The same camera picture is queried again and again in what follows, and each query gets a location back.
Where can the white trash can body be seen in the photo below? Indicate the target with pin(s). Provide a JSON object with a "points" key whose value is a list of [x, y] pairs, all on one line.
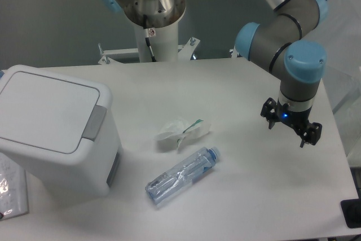
{"points": [[89, 169]]}

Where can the crushed clear plastic bottle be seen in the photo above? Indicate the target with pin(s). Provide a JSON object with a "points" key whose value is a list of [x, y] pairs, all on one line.
{"points": [[182, 175]]}

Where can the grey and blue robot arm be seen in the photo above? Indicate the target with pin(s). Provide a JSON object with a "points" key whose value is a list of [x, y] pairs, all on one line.
{"points": [[279, 48]]}

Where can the crumpled white plastic wrapper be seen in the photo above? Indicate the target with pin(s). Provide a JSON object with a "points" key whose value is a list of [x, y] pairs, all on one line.
{"points": [[178, 132]]}

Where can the black device at table edge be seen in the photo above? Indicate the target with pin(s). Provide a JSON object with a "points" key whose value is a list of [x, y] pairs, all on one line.
{"points": [[351, 212]]}

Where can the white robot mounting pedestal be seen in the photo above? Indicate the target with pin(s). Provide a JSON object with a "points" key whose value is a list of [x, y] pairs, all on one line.
{"points": [[155, 24]]}

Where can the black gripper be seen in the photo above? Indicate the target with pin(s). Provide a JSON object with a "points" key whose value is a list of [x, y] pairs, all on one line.
{"points": [[309, 133]]}

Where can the white trash can lid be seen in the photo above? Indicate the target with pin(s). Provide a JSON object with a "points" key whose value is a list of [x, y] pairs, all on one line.
{"points": [[48, 110]]}

